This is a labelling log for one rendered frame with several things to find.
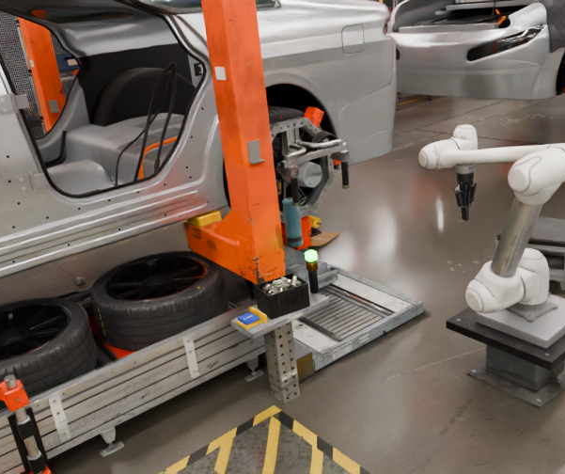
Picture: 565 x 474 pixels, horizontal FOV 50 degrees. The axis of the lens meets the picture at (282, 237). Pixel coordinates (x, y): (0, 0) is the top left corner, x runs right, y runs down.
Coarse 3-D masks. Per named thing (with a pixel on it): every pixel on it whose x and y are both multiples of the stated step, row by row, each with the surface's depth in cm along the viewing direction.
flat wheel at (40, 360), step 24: (0, 312) 284; (24, 312) 288; (48, 312) 286; (72, 312) 276; (0, 336) 269; (24, 336) 264; (48, 336) 266; (72, 336) 256; (0, 360) 243; (24, 360) 240; (48, 360) 245; (72, 360) 256; (96, 360) 275; (24, 384) 241; (48, 384) 246; (0, 408) 241
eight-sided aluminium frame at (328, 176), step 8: (288, 120) 322; (296, 120) 320; (304, 120) 323; (272, 128) 313; (280, 128) 317; (288, 128) 318; (304, 128) 330; (312, 128) 328; (272, 136) 314; (312, 136) 337; (328, 160) 340; (328, 168) 342; (328, 176) 344; (320, 184) 346; (328, 184) 345; (320, 192) 343; (312, 200) 346; (320, 200) 344; (304, 208) 343; (312, 208) 341; (280, 216) 331
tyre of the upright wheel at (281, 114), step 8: (272, 112) 321; (280, 112) 323; (288, 112) 326; (296, 112) 329; (304, 112) 334; (272, 120) 321; (280, 120) 324; (320, 128) 342; (224, 160) 324; (224, 168) 324; (224, 176) 326; (224, 184) 329
